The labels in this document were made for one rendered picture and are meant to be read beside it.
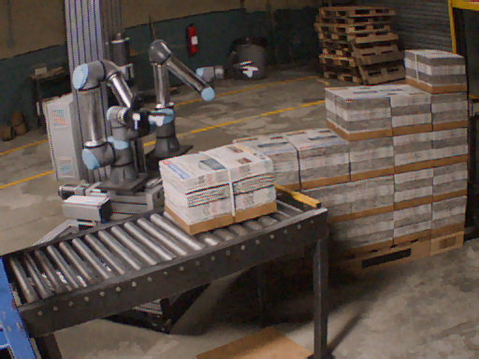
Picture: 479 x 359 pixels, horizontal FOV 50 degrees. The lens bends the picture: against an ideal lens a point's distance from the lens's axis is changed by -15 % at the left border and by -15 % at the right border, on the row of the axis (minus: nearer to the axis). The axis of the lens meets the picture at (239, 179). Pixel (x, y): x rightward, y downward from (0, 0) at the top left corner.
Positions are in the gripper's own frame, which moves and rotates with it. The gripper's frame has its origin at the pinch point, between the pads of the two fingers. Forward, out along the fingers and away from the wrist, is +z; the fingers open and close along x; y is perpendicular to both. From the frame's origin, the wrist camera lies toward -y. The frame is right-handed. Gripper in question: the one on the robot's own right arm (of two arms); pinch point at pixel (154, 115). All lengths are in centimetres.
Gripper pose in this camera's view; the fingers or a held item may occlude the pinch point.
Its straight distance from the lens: 239.7
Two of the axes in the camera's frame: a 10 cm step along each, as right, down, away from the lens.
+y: -0.1, 9.7, 2.4
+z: 6.8, 1.8, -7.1
